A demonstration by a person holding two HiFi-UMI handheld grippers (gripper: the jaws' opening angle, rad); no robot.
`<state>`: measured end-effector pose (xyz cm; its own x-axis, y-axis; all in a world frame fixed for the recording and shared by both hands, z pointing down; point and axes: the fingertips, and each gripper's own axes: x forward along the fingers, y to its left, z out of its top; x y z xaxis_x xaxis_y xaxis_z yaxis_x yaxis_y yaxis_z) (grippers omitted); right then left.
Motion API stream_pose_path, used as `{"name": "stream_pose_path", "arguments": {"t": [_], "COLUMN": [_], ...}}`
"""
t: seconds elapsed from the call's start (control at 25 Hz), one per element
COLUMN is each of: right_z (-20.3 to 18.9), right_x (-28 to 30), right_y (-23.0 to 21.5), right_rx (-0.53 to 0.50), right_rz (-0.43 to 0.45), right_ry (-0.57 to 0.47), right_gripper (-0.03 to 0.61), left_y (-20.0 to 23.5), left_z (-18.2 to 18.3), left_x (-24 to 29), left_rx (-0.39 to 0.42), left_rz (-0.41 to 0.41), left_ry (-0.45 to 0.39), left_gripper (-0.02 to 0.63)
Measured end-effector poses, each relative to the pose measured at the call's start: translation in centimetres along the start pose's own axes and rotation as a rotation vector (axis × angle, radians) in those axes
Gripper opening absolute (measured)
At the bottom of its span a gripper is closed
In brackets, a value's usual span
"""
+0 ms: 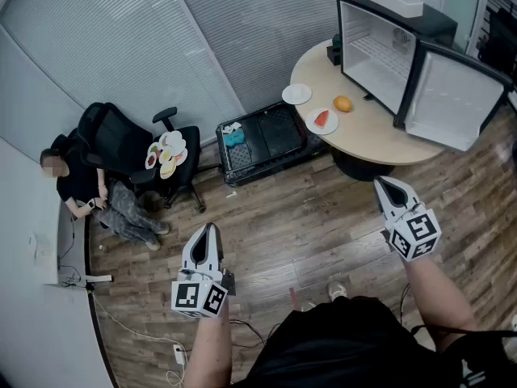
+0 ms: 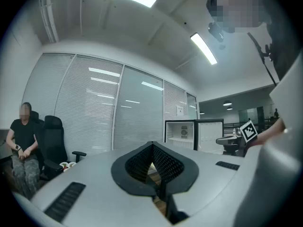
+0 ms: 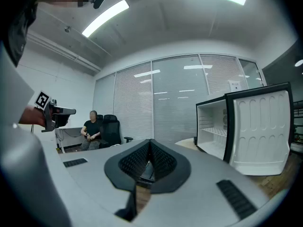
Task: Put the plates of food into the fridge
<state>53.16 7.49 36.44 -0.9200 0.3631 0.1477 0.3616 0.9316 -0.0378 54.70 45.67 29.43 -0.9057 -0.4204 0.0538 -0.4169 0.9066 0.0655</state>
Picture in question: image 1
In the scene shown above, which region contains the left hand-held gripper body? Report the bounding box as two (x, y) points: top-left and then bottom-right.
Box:
(170, 267), (237, 319)

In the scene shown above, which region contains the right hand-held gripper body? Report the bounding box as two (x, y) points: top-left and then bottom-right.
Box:
(382, 203), (442, 264)

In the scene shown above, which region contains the white round plate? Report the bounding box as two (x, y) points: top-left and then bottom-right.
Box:
(281, 82), (313, 105)
(305, 108), (339, 136)

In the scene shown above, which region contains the stack of plates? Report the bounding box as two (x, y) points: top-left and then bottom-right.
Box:
(145, 130), (189, 180)

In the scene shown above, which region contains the black mini fridge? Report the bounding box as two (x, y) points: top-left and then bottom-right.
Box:
(335, 0), (515, 153)

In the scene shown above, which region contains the person's right forearm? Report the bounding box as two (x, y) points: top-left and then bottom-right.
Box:
(402, 252), (478, 353)

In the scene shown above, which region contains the person's left forearm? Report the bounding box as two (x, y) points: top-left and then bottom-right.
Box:
(182, 299), (234, 388)

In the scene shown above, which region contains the black table base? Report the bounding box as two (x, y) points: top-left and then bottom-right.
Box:
(330, 145), (395, 182)

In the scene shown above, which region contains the black floor crate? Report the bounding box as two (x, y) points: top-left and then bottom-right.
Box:
(215, 101), (324, 188)

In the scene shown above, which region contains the person's black clothing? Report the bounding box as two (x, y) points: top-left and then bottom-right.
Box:
(233, 295), (517, 388)

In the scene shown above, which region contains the black office chair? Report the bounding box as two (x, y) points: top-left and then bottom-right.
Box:
(76, 102), (207, 213)

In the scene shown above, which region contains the white tissue box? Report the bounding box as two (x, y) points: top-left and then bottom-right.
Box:
(365, 0), (424, 19)

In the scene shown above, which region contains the white cable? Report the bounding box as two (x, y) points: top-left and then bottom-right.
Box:
(90, 293), (187, 387)

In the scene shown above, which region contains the black cable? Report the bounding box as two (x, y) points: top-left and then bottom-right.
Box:
(399, 283), (517, 339)

